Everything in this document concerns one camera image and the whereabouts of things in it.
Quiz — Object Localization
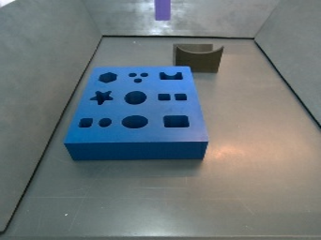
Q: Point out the dark olive arch block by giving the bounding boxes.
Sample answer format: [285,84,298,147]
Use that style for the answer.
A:
[173,44,225,73]

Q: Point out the purple rectangular object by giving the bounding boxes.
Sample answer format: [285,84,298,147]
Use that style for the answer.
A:
[154,0,171,21]

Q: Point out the blue shape-sorter block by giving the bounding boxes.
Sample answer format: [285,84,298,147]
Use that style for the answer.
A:
[64,67,209,160]

